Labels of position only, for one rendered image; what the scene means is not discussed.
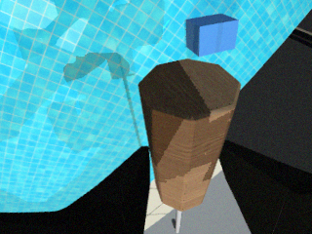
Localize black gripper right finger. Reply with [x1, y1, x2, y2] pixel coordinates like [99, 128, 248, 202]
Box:
[218, 140, 312, 234]

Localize blue block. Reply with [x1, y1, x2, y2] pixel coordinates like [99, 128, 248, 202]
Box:
[186, 13, 239, 58]

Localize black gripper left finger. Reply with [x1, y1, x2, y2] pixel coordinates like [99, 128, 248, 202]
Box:
[0, 145, 151, 234]

